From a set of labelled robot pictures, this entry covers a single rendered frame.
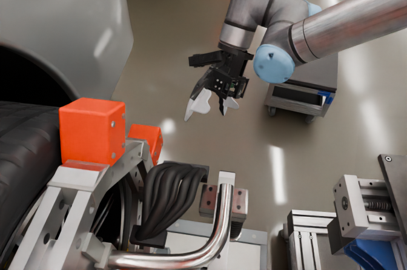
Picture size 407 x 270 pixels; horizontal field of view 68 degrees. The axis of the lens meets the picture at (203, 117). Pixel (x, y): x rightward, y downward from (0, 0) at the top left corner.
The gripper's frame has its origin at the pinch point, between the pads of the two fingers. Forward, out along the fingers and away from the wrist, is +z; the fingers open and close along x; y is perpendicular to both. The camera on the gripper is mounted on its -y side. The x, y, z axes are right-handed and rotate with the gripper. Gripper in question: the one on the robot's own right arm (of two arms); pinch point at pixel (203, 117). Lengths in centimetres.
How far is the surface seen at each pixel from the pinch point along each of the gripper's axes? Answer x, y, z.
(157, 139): -12.5, -1.9, 5.6
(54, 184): -42.9, 12.1, -1.2
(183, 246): 29, -11, 74
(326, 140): 120, 1, 29
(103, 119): -36.6, 11.1, -9.7
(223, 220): -22.5, 26.9, 2.0
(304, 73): 102, -20, -5
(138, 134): -15.0, -6.1, 6.0
